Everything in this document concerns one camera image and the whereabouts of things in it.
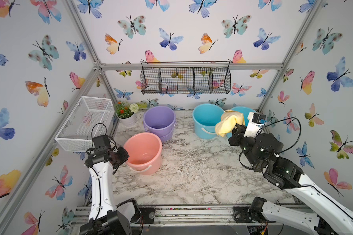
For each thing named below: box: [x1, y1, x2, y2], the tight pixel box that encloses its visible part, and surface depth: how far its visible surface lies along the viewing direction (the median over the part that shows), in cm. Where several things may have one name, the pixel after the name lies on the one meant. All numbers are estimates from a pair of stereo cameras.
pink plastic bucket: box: [123, 132, 163, 176], surface depth 83 cm
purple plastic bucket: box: [143, 105, 177, 142], surface depth 98 cm
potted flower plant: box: [114, 100, 139, 128], surface depth 103 cm
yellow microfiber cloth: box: [215, 109, 246, 138], surface depth 58 cm
